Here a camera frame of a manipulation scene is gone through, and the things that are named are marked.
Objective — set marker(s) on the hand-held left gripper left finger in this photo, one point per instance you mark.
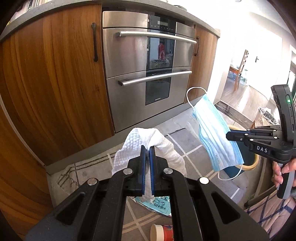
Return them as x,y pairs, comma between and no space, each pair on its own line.
143,166

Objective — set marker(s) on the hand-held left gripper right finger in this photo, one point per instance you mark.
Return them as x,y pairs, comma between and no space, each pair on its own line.
153,166

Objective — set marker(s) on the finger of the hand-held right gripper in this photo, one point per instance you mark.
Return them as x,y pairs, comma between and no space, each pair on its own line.
238,136

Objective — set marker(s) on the blue bin with beige rim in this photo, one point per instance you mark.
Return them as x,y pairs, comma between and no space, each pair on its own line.
248,158

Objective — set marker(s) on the white paper towel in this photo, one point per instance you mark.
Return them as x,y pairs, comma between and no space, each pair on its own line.
134,143

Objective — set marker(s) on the blue face mask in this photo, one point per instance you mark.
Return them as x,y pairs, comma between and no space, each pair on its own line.
212,134

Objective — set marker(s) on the person's right hand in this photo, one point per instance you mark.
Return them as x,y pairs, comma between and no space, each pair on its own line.
277,173

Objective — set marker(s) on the clear plastic bag with scraps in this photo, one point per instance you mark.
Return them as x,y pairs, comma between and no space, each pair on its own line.
266,115

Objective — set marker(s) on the teal foil wrapper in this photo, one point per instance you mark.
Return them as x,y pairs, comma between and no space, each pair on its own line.
159,206

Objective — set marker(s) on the grey checked mat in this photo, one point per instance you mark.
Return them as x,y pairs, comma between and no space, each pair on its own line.
194,166

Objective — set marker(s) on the white door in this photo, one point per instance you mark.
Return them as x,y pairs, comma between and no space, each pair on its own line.
263,69

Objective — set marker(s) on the wooden dining table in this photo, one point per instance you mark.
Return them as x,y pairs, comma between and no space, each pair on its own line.
234,69

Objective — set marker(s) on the red cup with white lid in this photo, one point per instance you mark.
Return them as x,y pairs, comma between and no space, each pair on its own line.
161,234

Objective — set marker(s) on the wooden dining chair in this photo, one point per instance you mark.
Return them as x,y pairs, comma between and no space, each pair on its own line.
241,67

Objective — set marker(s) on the stainless steel built-in oven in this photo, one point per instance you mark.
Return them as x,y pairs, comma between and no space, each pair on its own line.
129,92

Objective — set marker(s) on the narrow wooden cabinet door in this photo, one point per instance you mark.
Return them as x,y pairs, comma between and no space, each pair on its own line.
203,64

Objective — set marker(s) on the blue checked white cloth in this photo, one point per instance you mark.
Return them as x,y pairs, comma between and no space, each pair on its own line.
272,213

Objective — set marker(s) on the grey kitchen countertop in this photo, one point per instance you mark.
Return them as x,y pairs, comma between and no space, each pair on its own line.
205,27

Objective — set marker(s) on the wide wooden cabinet door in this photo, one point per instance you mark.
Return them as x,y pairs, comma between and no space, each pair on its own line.
57,81

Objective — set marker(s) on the corner wooden cabinet door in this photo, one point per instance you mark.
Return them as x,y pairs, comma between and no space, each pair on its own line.
20,180

